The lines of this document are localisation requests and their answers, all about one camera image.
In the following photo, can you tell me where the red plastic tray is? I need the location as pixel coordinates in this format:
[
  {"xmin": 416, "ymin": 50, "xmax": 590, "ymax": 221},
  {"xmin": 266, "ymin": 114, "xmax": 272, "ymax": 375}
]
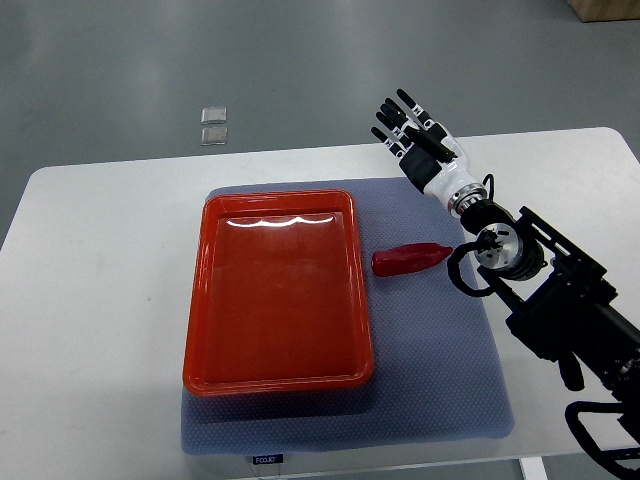
[{"xmin": 183, "ymin": 189, "xmax": 374, "ymax": 397}]

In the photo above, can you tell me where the black table control label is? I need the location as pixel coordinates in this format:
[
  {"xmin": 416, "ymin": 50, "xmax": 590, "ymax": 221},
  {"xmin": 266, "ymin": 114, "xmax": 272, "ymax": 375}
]
[{"xmin": 252, "ymin": 454, "xmax": 284, "ymax": 466}]

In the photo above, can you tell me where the blue grey mesh mat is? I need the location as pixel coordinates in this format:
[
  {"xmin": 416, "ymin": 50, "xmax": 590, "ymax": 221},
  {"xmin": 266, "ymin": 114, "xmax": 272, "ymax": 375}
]
[{"xmin": 181, "ymin": 178, "xmax": 514, "ymax": 456}]

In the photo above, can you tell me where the white table leg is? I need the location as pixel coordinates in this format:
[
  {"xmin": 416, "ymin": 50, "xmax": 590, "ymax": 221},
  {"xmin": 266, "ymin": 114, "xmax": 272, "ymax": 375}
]
[{"xmin": 519, "ymin": 456, "xmax": 548, "ymax": 480}]

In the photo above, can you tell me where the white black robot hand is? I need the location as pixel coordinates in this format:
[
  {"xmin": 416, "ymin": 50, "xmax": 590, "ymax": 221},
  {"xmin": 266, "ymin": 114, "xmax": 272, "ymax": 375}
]
[{"xmin": 370, "ymin": 89, "xmax": 486, "ymax": 218}]

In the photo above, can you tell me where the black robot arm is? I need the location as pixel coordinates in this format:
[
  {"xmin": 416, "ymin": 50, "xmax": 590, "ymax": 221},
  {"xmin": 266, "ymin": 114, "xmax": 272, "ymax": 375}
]
[{"xmin": 371, "ymin": 89, "xmax": 639, "ymax": 479}]

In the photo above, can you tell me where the upper floor socket plate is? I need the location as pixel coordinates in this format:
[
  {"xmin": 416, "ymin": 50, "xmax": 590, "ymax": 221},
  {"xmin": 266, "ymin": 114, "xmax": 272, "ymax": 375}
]
[{"xmin": 201, "ymin": 106, "xmax": 227, "ymax": 125}]

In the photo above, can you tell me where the cardboard box corner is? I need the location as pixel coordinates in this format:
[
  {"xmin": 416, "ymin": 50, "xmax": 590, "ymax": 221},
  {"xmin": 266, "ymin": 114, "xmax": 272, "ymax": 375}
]
[{"xmin": 567, "ymin": 0, "xmax": 640, "ymax": 23}]

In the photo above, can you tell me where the red pepper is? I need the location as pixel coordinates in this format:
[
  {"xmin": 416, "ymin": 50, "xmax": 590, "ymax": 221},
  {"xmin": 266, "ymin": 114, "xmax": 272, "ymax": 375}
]
[{"xmin": 371, "ymin": 242, "xmax": 453, "ymax": 277}]

